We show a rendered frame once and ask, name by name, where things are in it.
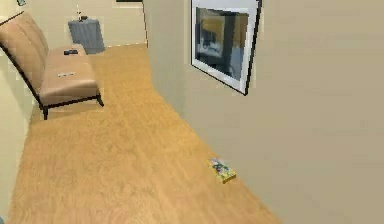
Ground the grey-blue side table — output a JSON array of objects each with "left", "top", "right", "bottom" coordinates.
[{"left": 67, "top": 18, "right": 107, "bottom": 56}]

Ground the black-framed wall picture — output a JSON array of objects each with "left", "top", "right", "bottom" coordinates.
[{"left": 190, "top": 0, "right": 263, "bottom": 97}]

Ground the beige sofa with black frame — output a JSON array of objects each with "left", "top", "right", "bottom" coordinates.
[{"left": 0, "top": 11, "right": 105, "bottom": 121}]

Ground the white and black table lamp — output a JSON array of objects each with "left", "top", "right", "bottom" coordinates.
[{"left": 75, "top": 3, "right": 89, "bottom": 23}]

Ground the yellow colourful box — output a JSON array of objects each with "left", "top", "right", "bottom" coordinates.
[{"left": 207, "top": 157, "right": 237, "bottom": 185}]

